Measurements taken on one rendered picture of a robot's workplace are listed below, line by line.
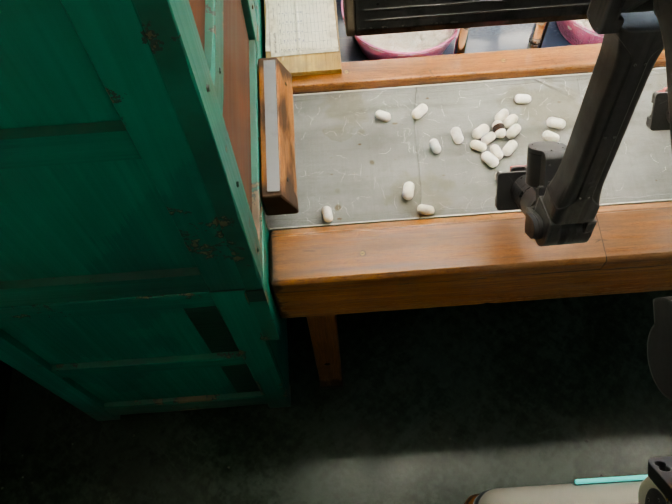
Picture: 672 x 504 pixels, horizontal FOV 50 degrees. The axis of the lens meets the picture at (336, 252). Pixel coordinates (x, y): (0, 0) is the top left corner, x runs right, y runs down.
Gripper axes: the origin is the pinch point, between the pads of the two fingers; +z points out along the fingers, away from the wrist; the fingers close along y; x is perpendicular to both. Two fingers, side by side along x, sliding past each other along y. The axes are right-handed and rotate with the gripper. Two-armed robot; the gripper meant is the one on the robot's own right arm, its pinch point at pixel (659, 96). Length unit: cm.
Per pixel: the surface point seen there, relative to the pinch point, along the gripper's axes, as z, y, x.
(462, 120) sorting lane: 10.2, 33.3, 6.0
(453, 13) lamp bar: -12.2, 40.2, -18.0
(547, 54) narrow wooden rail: 18.5, 15.1, -4.2
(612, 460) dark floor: 10, -9, 98
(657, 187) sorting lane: -4.3, -0.5, 15.9
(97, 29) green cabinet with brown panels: -61, 80, -26
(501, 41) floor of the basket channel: 33.3, 20.7, -4.0
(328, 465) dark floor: 14, 63, 97
